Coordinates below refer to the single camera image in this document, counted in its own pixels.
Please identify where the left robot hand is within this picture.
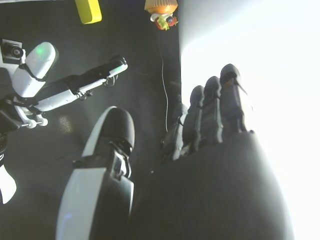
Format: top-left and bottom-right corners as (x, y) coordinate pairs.
(55, 63), (295, 240)

